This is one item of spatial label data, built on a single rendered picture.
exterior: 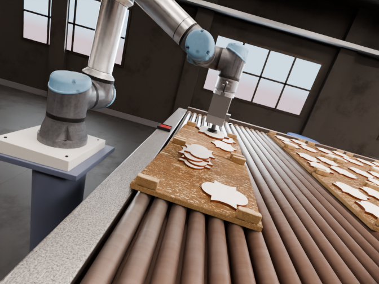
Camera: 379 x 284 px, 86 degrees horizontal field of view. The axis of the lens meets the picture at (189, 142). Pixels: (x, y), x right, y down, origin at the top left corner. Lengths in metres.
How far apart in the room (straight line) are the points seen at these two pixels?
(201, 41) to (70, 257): 0.53
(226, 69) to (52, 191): 0.71
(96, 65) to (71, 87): 0.16
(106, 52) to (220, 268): 0.74
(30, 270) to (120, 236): 0.13
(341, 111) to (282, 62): 1.54
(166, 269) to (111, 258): 0.09
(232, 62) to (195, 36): 0.18
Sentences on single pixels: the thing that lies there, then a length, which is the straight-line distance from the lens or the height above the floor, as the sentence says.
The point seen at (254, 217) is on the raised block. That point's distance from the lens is 0.55.
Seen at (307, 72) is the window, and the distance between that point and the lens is 4.64.
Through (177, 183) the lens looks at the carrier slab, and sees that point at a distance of 0.60.
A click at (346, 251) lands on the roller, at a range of 0.72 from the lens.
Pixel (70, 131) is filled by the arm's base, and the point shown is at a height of 0.96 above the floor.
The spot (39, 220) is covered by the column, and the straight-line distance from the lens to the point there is 0.94.
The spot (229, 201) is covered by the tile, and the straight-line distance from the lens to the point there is 0.59.
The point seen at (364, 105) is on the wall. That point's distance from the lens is 5.28.
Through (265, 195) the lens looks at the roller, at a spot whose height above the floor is 0.91.
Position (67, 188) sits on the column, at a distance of 0.84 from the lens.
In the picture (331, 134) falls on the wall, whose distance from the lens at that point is 5.09.
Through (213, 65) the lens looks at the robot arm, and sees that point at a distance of 0.73.
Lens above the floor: 1.23
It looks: 18 degrees down
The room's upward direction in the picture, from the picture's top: 16 degrees clockwise
